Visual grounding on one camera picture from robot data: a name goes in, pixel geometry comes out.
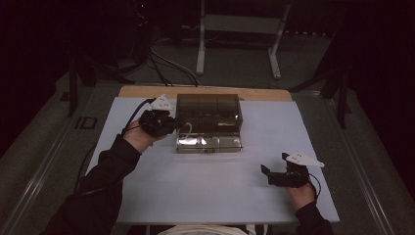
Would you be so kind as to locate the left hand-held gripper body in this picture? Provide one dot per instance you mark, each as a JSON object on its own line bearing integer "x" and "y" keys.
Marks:
{"x": 158, "y": 122}

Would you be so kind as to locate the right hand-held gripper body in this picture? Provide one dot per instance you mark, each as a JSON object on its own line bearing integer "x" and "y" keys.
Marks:
{"x": 290, "y": 178}

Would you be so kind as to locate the smoky acrylic drawer box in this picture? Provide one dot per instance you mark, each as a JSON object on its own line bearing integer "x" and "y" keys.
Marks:
{"x": 208, "y": 111}

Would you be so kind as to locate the person's right hand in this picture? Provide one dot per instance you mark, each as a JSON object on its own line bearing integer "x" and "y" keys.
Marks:
{"x": 301, "y": 196}

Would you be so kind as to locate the person's left hand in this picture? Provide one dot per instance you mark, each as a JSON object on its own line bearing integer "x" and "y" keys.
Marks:
{"x": 138, "y": 138}

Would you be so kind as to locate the black floor plate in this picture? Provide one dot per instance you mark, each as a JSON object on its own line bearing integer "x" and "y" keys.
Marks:
{"x": 86, "y": 123}

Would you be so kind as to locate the black metal stand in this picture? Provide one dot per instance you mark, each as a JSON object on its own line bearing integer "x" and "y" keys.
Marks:
{"x": 341, "y": 98}
{"x": 73, "y": 84}

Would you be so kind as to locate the person's white clothing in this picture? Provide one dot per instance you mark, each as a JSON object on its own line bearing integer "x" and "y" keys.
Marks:
{"x": 202, "y": 230}

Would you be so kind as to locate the white metal stand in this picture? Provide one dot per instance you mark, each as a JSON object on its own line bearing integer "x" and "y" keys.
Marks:
{"x": 238, "y": 24}

